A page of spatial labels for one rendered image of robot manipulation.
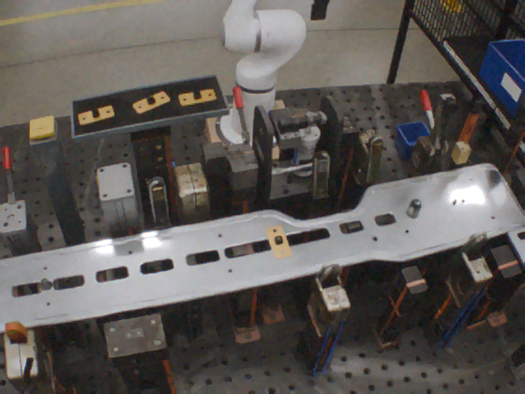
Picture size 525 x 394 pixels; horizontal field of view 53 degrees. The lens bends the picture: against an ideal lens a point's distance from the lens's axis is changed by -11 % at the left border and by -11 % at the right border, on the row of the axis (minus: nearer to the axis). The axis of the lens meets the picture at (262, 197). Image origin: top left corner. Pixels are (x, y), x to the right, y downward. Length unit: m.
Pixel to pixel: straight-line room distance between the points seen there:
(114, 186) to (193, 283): 0.27
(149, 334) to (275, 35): 0.82
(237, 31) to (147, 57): 1.99
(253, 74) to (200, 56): 1.84
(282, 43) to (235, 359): 0.83
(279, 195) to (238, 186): 0.12
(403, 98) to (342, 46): 1.48
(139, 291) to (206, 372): 0.34
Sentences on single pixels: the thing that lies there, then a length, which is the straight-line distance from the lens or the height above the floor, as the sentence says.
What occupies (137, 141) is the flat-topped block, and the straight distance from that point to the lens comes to 1.38.
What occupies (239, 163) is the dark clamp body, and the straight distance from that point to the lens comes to 1.33.
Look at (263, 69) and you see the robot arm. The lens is 1.60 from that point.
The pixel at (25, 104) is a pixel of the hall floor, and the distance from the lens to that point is 3.32.
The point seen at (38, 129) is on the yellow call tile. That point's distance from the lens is 1.36.
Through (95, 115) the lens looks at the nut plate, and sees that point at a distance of 1.34.
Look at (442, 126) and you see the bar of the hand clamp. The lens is 1.46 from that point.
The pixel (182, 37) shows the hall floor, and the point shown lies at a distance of 3.61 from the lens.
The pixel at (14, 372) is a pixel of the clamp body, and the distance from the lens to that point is 1.14.
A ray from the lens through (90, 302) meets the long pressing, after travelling 1.23.
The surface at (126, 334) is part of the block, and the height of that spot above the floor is 1.03.
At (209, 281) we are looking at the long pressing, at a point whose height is 1.00.
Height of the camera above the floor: 2.06
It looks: 51 degrees down
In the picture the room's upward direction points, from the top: 5 degrees clockwise
